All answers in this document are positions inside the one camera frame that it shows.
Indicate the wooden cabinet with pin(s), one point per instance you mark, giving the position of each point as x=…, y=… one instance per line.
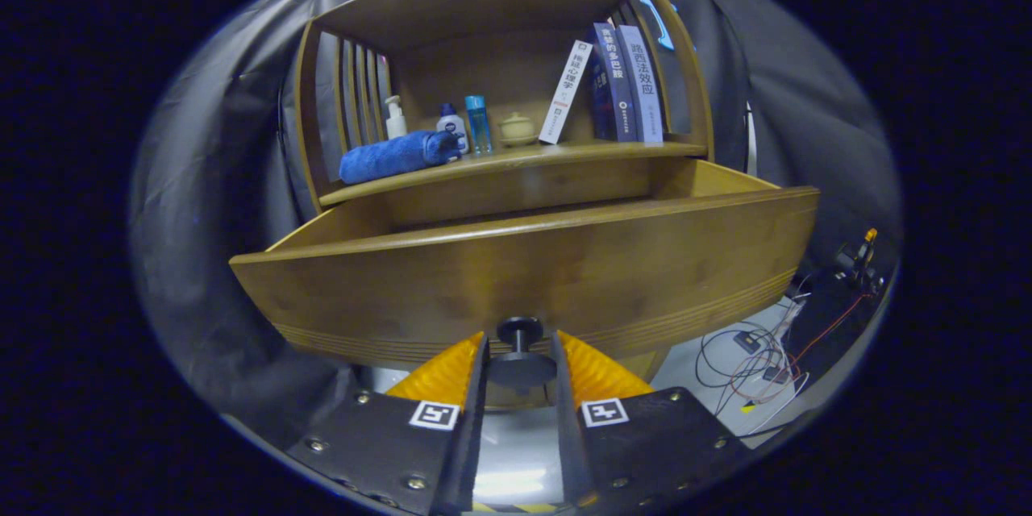
x=500, y=81

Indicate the black drawer knob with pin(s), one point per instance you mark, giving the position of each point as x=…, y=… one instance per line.
x=520, y=330

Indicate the lavender book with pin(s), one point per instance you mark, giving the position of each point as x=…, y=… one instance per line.
x=645, y=85

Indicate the white book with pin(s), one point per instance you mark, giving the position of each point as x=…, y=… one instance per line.
x=566, y=93

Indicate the wooden drawer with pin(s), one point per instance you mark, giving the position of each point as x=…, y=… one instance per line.
x=524, y=274

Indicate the blue folded towel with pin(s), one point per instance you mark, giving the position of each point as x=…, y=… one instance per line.
x=387, y=157

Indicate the white pump bottle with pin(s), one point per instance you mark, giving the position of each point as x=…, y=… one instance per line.
x=396, y=125

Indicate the beige lidded teacup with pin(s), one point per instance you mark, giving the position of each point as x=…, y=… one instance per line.
x=517, y=131

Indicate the wooden countertop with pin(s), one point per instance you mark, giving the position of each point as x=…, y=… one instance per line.
x=564, y=151

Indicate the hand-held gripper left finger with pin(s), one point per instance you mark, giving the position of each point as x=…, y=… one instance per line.
x=472, y=435

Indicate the dark blue book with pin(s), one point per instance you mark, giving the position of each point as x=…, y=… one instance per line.
x=613, y=81

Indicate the orange and black device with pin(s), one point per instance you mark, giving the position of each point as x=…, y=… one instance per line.
x=867, y=246

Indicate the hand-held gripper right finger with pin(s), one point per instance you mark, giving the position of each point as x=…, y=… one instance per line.
x=567, y=435

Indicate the white bottle with blue cap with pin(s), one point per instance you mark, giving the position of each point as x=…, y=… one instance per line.
x=451, y=125

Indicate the clear blue bottle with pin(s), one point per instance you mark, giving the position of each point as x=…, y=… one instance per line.
x=478, y=125

